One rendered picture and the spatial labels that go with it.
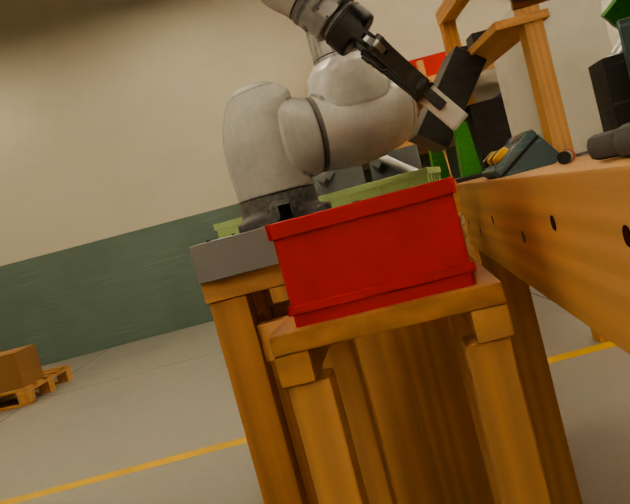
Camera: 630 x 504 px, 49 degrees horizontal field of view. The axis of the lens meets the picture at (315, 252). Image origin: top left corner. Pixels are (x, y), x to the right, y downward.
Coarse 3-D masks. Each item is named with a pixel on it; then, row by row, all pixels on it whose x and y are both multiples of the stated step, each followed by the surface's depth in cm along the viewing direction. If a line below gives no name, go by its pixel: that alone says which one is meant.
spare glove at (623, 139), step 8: (624, 128) 48; (592, 136) 57; (600, 136) 54; (608, 136) 52; (616, 136) 49; (624, 136) 48; (592, 144) 56; (600, 144) 54; (608, 144) 52; (616, 144) 50; (624, 144) 48; (592, 152) 56; (600, 152) 54; (608, 152) 53; (616, 152) 52; (624, 152) 49
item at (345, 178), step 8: (352, 168) 209; (360, 168) 208; (336, 176) 210; (344, 176) 209; (352, 176) 209; (360, 176) 208; (336, 184) 209; (344, 184) 209; (352, 184) 208; (320, 192) 210; (328, 192) 209
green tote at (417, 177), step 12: (432, 168) 190; (384, 180) 179; (396, 180) 178; (408, 180) 177; (420, 180) 177; (432, 180) 186; (336, 192) 182; (348, 192) 181; (360, 192) 181; (372, 192) 180; (384, 192) 179; (336, 204) 183; (216, 228) 192; (228, 228) 192
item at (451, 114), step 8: (432, 88) 101; (440, 96) 101; (424, 104) 101; (432, 104) 101; (448, 104) 101; (440, 112) 101; (448, 112) 101; (456, 112) 101; (464, 112) 100; (448, 120) 101; (456, 120) 101; (456, 128) 101
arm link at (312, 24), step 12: (300, 0) 98; (312, 0) 98; (324, 0) 98; (336, 0) 98; (348, 0) 100; (300, 12) 99; (312, 12) 99; (324, 12) 98; (336, 12) 99; (300, 24) 101; (312, 24) 100; (324, 24) 99; (312, 36) 104; (324, 36) 103
